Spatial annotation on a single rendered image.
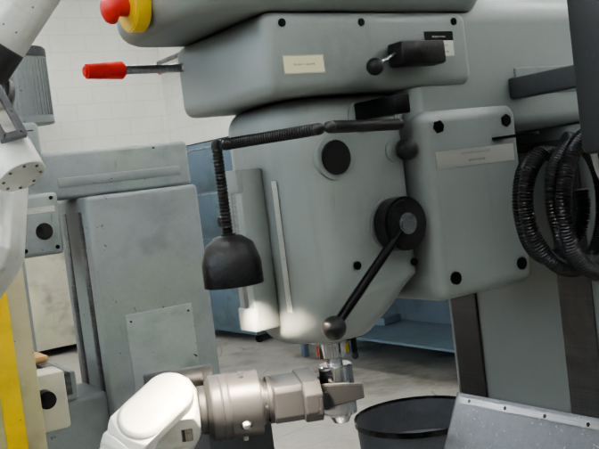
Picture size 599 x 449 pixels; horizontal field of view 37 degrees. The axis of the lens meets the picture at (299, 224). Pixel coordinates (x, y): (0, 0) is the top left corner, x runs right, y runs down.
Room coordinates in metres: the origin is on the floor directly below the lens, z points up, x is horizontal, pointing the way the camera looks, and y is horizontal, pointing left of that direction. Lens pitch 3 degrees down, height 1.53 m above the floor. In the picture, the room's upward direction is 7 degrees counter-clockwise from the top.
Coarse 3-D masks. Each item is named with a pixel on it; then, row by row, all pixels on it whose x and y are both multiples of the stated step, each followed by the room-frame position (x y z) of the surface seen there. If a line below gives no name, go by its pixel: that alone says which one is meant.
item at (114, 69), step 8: (88, 64) 1.15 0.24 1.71; (96, 64) 1.15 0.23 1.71; (104, 64) 1.16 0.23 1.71; (112, 64) 1.16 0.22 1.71; (120, 64) 1.17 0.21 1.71; (152, 64) 1.20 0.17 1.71; (160, 64) 1.21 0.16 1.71; (168, 64) 1.22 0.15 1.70; (176, 64) 1.22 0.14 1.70; (88, 72) 1.15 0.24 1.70; (96, 72) 1.15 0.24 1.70; (104, 72) 1.16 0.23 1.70; (112, 72) 1.16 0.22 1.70; (120, 72) 1.17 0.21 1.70; (128, 72) 1.18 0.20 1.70; (136, 72) 1.19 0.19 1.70; (144, 72) 1.20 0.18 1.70; (152, 72) 1.20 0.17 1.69; (160, 72) 1.21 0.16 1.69; (168, 72) 1.22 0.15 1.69
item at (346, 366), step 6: (342, 360) 1.23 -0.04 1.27; (318, 366) 1.21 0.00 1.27; (324, 366) 1.20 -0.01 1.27; (330, 366) 1.20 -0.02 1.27; (336, 366) 1.20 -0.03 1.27; (342, 366) 1.20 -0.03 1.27; (348, 366) 1.20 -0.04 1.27; (324, 372) 1.20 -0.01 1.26; (330, 372) 1.19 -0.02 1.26; (336, 372) 1.19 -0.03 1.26; (342, 372) 1.19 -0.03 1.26
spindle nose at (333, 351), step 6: (348, 342) 1.21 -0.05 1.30; (318, 348) 1.20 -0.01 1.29; (324, 348) 1.19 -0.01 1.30; (330, 348) 1.19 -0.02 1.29; (336, 348) 1.19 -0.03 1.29; (342, 348) 1.20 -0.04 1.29; (318, 354) 1.20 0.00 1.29; (324, 354) 1.20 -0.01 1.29; (330, 354) 1.19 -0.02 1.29; (336, 354) 1.19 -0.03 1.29; (342, 354) 1.20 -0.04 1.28; (348, 354) 1.20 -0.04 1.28
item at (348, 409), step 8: (320, 376) 1.21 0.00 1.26; (328, 376) 1.20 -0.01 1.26; (336, 376) 1.19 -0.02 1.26; (344, 376) 1.19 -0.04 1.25; (352, 376) 1.21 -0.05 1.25; (328, 408) 1.20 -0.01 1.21; (336, 408) 1.19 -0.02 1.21; (344, 408) 1.19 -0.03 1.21; (352, 408) 1.20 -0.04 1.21; (328, 416) 1.20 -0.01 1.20; (336, 416) 1.19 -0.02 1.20; (344, 416) 1.19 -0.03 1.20
